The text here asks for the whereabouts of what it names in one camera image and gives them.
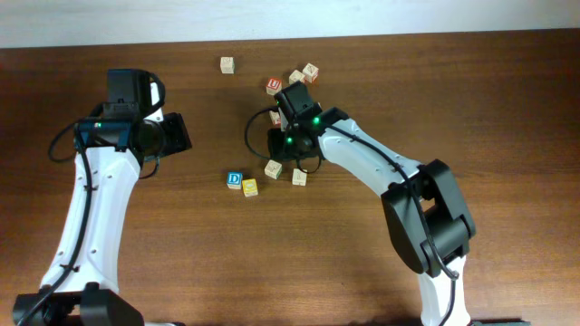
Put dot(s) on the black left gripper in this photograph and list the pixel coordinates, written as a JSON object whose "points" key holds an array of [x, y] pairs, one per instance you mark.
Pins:
{"points": [[181, 138]]}

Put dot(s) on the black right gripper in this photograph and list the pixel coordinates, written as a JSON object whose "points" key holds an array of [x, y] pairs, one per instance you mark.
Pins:
{"points": [[278, 150]]}

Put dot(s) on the elephant picture wooden block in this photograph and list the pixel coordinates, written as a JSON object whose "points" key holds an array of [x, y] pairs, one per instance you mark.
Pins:
{"points": [[273, 169]]}

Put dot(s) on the letter I wooden block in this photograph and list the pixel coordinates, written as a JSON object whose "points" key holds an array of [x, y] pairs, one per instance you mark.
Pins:
{"points": [[299, 177]]}

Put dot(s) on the yellow O wooden block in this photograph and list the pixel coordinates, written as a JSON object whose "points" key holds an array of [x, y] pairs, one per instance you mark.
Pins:
{"points": [[250, 188]]}

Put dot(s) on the blue D wooden block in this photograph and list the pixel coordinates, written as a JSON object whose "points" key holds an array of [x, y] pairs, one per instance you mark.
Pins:
{"points": [[234, 180]]}

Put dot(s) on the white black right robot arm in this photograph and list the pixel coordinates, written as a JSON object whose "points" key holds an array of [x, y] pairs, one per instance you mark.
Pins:
{"points": [[428, 220]]}

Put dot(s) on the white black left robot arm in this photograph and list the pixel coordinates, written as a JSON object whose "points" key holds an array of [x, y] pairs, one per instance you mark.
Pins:
{"points": [[112, 143]]}

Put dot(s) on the wooden block red front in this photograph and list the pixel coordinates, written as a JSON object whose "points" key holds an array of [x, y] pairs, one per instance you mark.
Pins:
{"points": [[275, 117]]}

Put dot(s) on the red U wooden block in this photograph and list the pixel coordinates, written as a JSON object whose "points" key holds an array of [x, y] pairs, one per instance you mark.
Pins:
{"points": [[273, 86]]}

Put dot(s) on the wooden block beside U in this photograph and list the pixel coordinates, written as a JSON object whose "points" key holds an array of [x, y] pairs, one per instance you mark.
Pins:
{"points": [[296, 76]]}

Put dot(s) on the wooden block red side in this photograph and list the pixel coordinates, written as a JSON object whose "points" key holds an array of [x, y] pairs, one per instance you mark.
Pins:
{"points": [[310, 72]]}

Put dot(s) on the plain wooden block far left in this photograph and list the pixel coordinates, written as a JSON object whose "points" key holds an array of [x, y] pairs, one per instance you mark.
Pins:
{"points": [[227, 65]]}

